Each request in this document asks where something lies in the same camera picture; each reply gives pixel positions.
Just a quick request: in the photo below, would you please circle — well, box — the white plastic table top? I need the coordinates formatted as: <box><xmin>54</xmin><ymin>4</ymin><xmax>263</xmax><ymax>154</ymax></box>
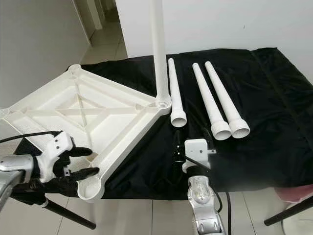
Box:
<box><xmin>0</xmin><ymin>64</ymin><xmax>173</xmax><ymax>203</ymax></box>

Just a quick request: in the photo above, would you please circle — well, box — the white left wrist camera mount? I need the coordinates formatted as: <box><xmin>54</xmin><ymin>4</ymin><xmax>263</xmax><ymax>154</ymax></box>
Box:
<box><xmin>32</xmin><ymin>131</ymin><xmax>74</xmax><ymax>183</ymax></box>

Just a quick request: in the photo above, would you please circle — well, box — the pink round object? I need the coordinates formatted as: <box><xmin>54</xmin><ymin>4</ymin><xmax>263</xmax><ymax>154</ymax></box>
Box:
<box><xmin>276</xmin><ymin>185</ymin><xmax>313</xmax><ymax>202</ymax></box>

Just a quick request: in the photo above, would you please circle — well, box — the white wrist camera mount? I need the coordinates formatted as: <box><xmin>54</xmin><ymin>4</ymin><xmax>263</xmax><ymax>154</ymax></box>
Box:
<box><xmin>183</xmin><ymin>139</ymin><xmax>217</xmax><ymax>169</ymax></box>
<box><xmin>32</xmin><ymin>131</ymin><xmax>74</xmax><ymax>183</ymax></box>

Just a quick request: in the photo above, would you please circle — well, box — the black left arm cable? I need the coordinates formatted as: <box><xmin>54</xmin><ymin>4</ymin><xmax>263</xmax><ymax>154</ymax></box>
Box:
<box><xmin>0</xmin><ymin>130</ymin><xmax>63</xmax><ymax>143</ymax></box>

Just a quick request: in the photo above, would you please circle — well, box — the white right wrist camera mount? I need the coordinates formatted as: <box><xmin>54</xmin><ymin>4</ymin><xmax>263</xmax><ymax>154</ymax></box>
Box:
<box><xmin>183</xmin><ymin>139</ymin><xmax>217</xmax><ymax>169</ymax></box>

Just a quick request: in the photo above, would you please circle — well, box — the white door frame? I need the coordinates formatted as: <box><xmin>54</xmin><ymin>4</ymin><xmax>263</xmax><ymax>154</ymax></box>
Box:
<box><xmin>73</xmin><ymin>0</ymin><xmax>101</xmax><ymax>35</ymax></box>

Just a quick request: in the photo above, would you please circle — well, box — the white plastic table leg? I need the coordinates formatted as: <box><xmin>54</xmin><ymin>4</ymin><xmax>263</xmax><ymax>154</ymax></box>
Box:
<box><xmin>204</xmin><ymin>61</ymin><xmax>251</xmax><ymax>140</ymax></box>
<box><xmin>151</xmin><ymin>0</ymin><xmax>173</xmax><ymax>108</ymax></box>
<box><xmin>192</xmin><ymin>63</ymin><xmax>232</xmax><ymax>141</ymax></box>
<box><xmin>168</xmin><ymin>58</ymin><xmax>188</xmax><ymax>128</ymax></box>

